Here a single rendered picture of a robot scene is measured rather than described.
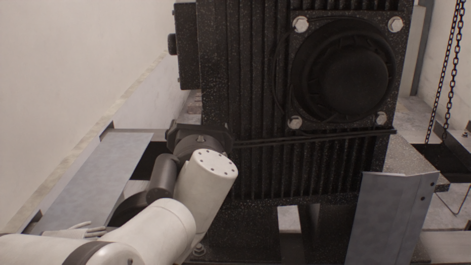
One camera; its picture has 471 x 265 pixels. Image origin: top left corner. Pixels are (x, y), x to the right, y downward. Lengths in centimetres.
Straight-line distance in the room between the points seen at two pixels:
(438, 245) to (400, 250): 32
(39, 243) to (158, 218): 14
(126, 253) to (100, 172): 139
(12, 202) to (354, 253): 114
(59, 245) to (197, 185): 23
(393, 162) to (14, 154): 131
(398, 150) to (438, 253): 36
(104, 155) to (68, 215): 44
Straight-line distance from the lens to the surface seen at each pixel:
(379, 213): 91
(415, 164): 125
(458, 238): 140
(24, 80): 146
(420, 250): 127
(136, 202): 149
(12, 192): 142
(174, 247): 37
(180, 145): 56
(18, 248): 28
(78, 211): 144
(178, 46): 108
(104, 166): 166
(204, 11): 77
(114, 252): 24
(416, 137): 200
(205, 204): 45
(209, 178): 43
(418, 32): 434
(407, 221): 96
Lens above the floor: 150
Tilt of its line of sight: 27 degrees down
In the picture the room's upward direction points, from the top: 1 degrees counter-clockwise
